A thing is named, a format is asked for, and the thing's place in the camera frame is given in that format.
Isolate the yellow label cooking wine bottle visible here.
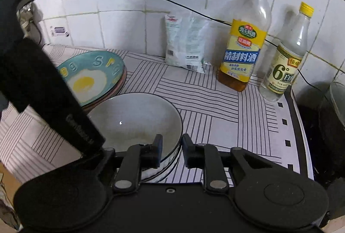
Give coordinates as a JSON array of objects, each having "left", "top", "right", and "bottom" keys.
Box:
[{"left": 217, "top": 0, "right": 272, "bottom": 92}]

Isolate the metal wall fixture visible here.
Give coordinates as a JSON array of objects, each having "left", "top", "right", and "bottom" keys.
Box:
[{"left": 17, "top": 3, "right": 41, "bottom": 42}]

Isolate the striped table mat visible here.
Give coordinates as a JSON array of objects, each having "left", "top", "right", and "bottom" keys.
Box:
[{"left": 0, "top": 43, "right": 316, "bottom": 185}]

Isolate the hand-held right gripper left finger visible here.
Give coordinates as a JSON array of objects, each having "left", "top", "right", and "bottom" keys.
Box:
[{"left": 81, "top": 134, "right": 164, "bottom": 194}]

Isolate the yellow cap vinegar bottle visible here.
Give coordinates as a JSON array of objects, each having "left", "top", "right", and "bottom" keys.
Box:
[{"left": 259, "top": 2, "right": 315, "bottom": 103}]

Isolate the black wok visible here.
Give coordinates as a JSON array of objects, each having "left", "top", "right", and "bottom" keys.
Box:
[{"left": 296, "top": 82, "right": 345, "bottom": 225}]

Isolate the glass pot lid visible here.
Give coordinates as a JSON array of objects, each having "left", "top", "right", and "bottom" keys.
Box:
[{"left": 327, "top": 81, "right": 345, "bottom": 128}]

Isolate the blue fried egg plate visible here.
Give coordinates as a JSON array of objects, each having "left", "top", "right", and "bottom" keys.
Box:
[{"left": 57, "top": 50, "right": 126, "bottom": 107}]

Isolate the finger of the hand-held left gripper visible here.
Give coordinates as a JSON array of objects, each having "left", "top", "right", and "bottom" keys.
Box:
[{"left": 0, "top": 38, "right": 106, "bottom": 157}]

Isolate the wall tile sticker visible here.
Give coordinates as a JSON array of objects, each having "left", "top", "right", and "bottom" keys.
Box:
[{"left": 50, "top": 26, "right": 71, "bottom": 37}]

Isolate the white plastic salt bag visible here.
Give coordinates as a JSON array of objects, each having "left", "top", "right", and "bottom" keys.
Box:
[{"left": 164, "top": 11, "right": 212, "bottom": 73}]

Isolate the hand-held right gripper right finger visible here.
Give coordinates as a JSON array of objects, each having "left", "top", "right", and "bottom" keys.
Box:
[{"left": 181, "top": 134, "right": 273, "bottom": 194}]

